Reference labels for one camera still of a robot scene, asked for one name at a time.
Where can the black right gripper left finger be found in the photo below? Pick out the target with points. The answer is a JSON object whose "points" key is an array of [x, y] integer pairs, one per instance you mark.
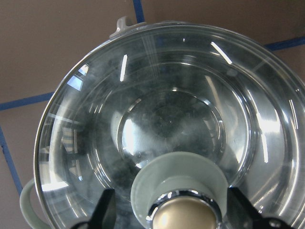
{"points": [[104, 215]]}

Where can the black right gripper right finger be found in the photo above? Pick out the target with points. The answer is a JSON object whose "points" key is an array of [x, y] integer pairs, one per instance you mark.
{"points": [[241, 214]]}

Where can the glass pot lid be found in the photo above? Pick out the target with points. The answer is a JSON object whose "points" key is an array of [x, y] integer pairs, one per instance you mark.
{"points": [[170, 87]]}

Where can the pale green electric pot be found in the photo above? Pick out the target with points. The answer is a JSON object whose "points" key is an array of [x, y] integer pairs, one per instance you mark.
{"points": [[176, 190]]}

